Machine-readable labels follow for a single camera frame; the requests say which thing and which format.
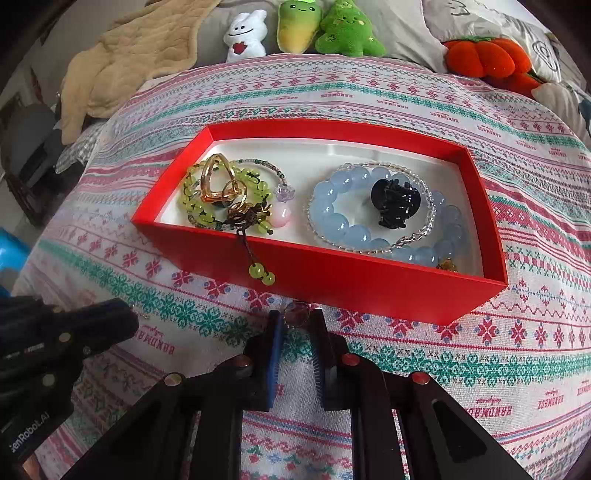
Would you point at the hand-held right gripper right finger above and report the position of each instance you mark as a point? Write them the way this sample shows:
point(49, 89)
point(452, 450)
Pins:
point(318, 364)

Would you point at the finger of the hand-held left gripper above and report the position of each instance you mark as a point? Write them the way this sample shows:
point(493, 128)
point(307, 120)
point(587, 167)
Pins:
point(101, 321)

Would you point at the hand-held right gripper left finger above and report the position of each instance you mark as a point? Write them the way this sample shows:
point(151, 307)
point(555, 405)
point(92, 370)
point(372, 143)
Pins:
point(276, 355)

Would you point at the red jewelry box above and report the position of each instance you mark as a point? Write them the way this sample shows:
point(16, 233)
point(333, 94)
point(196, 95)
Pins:
point(323, 277)

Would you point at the small gold earring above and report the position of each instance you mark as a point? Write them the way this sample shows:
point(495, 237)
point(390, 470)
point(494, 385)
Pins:
point(447, 265)

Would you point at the black hair claw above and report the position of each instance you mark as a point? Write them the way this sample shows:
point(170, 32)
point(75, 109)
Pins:
point(395, 203)

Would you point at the blue plastic object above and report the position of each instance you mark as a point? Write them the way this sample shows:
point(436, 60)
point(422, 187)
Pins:
point(11, 254)

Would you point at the patterned red green blanket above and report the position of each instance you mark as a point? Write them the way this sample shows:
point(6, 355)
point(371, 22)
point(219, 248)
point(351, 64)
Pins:
point(461, 369)

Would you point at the grey checked bed sheet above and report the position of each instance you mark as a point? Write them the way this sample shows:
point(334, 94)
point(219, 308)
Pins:
point(85, 141)

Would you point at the dark chair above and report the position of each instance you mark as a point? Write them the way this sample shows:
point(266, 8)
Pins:
point(27, 152)

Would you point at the beige quilted blanket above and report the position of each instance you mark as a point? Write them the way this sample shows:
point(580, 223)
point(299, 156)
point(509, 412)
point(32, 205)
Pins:
point(129, 60)

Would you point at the white plush toy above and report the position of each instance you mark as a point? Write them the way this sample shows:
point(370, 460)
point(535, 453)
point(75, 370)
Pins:
point(244, 37)

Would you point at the yellow green plush toy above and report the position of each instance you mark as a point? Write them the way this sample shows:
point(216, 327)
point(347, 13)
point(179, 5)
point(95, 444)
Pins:
point(298, 25)

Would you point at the plain grey pillow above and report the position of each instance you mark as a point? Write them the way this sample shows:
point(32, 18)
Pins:
point(411, 44)

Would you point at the orange pumpkin plush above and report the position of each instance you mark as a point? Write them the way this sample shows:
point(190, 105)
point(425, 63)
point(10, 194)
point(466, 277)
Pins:
point(485, 57)

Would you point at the white deer print pillow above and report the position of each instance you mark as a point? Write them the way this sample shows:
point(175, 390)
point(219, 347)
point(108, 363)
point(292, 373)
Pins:
point(561, 104)

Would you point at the grey printed pillow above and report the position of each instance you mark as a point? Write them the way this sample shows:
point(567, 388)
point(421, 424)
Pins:
point(489, 21)

